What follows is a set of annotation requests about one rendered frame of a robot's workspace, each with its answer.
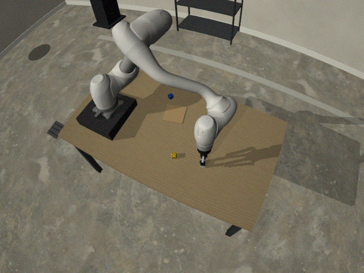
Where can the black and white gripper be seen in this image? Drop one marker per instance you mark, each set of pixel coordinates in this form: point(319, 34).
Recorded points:
point(202, 155)

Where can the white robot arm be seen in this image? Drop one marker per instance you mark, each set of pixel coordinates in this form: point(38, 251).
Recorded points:
point(134, 39)

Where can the tan square mat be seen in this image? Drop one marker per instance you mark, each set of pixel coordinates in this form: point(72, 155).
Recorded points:
point(174, 113)

